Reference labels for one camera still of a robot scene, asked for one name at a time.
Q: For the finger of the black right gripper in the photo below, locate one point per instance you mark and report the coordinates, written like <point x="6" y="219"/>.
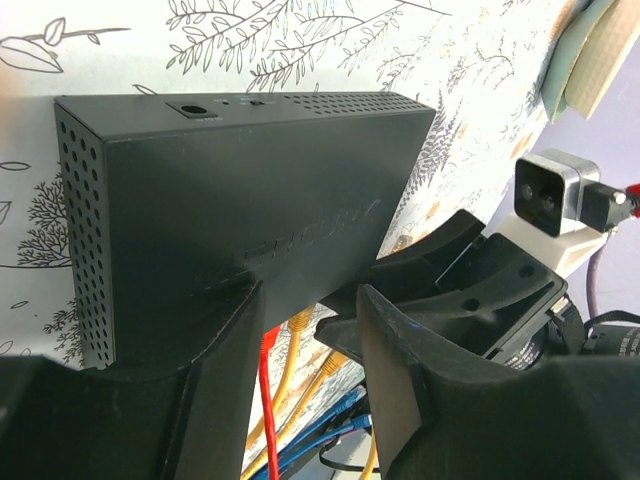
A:
<point x="425" y="245"/>

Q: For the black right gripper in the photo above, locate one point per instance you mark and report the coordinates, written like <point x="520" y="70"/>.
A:
<point x="491" y="298"/>

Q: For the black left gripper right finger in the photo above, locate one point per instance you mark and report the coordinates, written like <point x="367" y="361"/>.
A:
<point x="442" y="412"/>

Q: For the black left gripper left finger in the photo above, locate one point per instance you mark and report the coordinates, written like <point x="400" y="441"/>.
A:
<point x="178" y="409"/>

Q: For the yellow ethernet cable end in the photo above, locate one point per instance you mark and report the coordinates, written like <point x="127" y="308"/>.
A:
<point x="372" y="459"/>

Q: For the black network switch box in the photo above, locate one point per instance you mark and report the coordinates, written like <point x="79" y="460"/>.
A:
<point x="172" y="197"/>

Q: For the floral patterned tablecloth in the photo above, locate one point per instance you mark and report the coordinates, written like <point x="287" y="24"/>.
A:
<point x="480" y="63"/>

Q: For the cream square bowl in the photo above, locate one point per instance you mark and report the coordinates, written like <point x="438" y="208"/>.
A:
<point x="602" y="56"/>

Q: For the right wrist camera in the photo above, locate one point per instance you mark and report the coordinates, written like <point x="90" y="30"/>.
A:
<point x="563" y="213"/>

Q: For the blue ethernet cable end port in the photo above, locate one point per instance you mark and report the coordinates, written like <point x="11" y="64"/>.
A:
<point x="317" y="436"/>

